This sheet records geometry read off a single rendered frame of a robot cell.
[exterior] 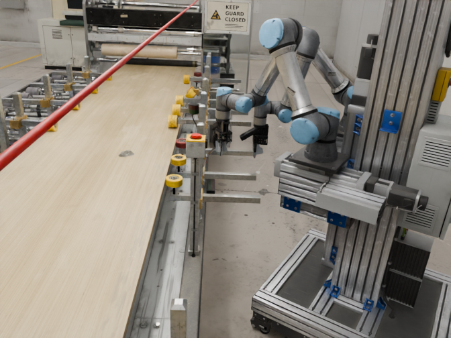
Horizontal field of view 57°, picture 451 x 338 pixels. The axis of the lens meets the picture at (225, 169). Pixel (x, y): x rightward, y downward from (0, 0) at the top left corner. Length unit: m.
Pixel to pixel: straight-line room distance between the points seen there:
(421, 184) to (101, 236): 1.35
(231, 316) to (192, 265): 0.86
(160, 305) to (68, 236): 0.43
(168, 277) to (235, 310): 0.86
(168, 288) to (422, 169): 1.18
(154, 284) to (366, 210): 0.91
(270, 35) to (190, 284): 1.04
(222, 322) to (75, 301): 1.32
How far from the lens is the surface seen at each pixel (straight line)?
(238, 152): 2.41
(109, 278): 1.36
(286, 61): 1.77
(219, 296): 2.64
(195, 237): 1.72
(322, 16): 11.07
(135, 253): 1.46
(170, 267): 1.84
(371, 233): 2.18
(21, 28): 12.31
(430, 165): 1.94
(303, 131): 1.73
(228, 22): 4.49
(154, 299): 1.70
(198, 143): 1.51
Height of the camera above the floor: 1.75
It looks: 24 degrees down
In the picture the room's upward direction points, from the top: 3 degrees clockwise
